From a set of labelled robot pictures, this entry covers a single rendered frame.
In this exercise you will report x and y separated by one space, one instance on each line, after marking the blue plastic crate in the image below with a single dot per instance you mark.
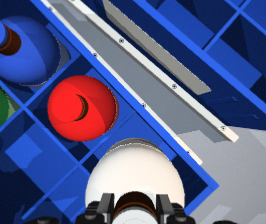
35 158
173 35

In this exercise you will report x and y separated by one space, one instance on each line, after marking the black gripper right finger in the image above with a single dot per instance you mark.
166 212

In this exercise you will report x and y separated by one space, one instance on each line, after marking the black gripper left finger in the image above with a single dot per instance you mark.
103 212

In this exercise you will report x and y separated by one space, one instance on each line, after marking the white bottle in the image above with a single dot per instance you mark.
135 169

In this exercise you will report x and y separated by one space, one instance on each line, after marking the blue labelled bottle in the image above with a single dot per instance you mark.
30 54

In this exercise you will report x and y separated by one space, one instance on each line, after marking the red bottle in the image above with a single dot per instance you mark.
82 108

